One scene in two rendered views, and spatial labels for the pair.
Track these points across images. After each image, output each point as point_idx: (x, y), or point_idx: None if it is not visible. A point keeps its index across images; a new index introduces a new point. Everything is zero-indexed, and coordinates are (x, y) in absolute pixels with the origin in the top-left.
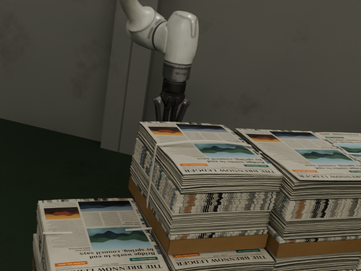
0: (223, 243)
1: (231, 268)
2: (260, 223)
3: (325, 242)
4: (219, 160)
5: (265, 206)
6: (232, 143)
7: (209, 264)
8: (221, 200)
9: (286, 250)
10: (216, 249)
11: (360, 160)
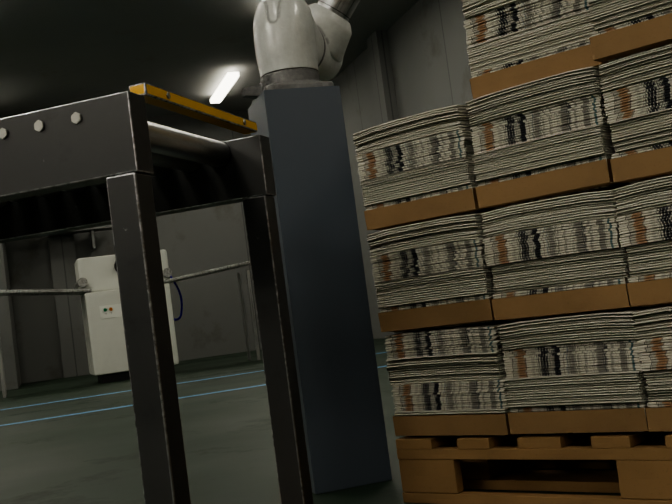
0: (536, 69)
1: (534, 89)
2: (584, 32)
3: (666, 17)
4: None
5: (580, 4)
6: None
7: (503, 89)
8: (518, 14)
9: (604, 45)
10: (530, 80)
11: None
